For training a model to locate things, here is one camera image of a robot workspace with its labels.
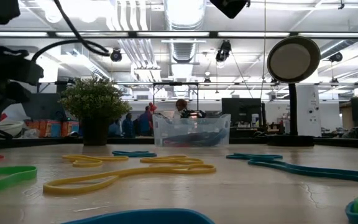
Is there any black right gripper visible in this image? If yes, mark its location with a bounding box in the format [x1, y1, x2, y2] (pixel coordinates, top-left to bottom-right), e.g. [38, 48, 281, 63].
[209, 0, 250, 19]

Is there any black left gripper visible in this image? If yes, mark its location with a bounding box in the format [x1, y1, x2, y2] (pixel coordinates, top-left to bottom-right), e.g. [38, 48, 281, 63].
[0, 45, 45, 150]

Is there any wide blue rubber band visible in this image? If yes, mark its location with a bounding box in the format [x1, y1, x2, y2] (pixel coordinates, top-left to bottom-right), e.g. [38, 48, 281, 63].
[209, 127, 229, 146]

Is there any long blue rubber band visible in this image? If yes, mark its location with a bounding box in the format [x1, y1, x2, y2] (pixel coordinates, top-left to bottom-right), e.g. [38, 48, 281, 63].
[225, 152, 358, 185]

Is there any long yellow rubber band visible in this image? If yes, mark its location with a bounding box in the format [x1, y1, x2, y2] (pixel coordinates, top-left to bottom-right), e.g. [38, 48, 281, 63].
[42, 163, 218, 196]

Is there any clear plastic bin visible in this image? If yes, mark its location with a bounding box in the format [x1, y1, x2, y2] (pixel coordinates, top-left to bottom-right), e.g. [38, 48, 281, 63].
[152, 113, 232, 149]

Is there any white bowl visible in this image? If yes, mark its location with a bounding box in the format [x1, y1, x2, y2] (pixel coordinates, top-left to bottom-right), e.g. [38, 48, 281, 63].
[0, 119, 25, 138]

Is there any orange cardboard box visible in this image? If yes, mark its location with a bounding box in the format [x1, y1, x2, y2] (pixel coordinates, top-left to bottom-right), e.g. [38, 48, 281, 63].
[60, 120, 81, 138]
[24, 119, 63, 138]

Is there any dark grey monitor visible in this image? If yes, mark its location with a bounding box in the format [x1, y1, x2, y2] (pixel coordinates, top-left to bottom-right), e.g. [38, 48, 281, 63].
[20, 92, 68, 121]

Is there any black monitor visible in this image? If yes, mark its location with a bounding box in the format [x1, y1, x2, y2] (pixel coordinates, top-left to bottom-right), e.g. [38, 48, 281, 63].
[221, 97, 262, 130]

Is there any potted green plant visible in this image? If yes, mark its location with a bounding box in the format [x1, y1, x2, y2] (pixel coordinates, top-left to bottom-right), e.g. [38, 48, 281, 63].
[58, 76, 134, 147]

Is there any person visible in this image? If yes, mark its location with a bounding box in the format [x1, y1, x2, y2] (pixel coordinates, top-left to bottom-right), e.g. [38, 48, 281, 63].
[121, 112, 135, 138]
[172, 98, 189, 119]
[137, 105, 154, 137]
[109, 119, 122, 138]

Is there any black desk lamp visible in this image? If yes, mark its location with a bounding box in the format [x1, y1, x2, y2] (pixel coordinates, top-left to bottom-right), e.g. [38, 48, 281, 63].
[265, 35, 322, 147]

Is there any white column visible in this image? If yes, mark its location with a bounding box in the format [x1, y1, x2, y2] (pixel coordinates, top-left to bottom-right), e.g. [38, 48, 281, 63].
[296, 85, 322, 138]

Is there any black overhead frame bar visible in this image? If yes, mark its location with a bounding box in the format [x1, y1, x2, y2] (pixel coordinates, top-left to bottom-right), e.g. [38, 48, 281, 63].
[0, 30, 358, 40]

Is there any black overhead camera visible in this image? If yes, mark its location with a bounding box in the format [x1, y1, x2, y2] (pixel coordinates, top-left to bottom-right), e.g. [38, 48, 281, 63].
[214, 39, 232, 63]

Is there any black table frame rail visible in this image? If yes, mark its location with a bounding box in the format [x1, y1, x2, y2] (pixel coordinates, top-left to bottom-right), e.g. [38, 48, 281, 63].
[0, 136, 358, 151]

